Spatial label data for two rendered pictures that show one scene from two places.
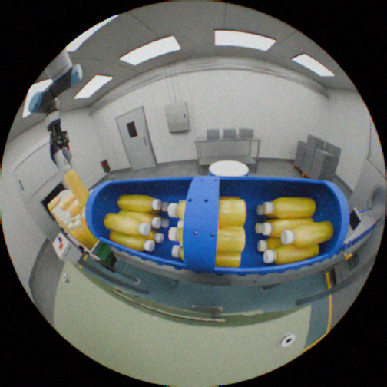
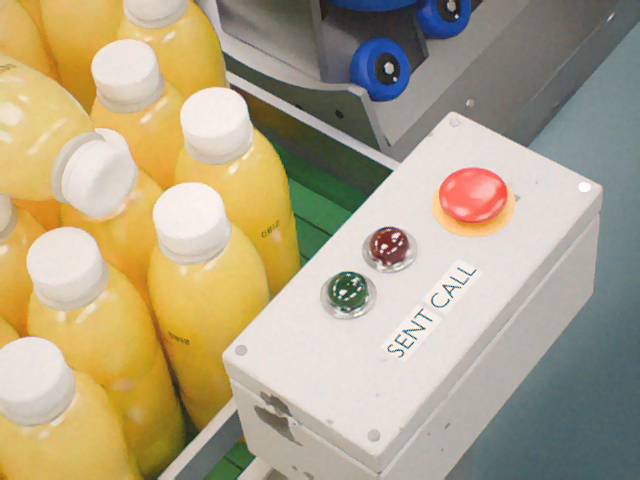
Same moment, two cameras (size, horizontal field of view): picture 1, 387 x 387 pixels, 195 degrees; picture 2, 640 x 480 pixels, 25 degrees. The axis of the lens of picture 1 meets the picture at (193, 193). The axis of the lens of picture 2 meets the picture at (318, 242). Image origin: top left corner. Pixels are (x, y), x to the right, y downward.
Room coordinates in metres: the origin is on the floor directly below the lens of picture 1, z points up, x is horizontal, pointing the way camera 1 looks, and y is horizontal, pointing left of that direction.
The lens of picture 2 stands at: (-0.04, 1.11, 1.70)
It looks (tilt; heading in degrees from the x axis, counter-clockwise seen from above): 52 degrees down; 299
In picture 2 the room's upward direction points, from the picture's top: 9 degrees counter-clockwise
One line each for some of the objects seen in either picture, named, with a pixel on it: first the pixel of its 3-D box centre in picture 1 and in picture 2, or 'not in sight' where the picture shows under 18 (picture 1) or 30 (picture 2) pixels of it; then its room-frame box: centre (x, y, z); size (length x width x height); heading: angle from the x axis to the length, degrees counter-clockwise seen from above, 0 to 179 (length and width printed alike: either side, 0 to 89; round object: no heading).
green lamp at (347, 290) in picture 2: not in sight; (347, 289); (0.16, 0.73, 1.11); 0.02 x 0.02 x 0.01
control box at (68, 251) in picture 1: (65, 249); (421, 320); (0.13, 0.70, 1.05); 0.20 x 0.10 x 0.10; 73
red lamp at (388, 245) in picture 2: not in sight; (388, 244); (0.15, 0.70, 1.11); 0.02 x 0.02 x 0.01
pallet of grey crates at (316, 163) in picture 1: (316, 158); not in sight; (1.75, -3.58, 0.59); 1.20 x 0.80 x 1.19; 166
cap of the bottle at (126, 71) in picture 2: not in sight; (125, 70); (0.35, 0.61, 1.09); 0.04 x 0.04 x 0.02
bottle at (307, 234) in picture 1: (310, 233); not in sight; (0.07, -0.33, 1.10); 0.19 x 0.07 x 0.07; 73
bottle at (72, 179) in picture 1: (76, 186); not in sight; (0.34, 0.51, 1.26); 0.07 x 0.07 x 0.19
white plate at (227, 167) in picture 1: (228, 167); not in sight; (0.70, -0.28, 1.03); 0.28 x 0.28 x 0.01
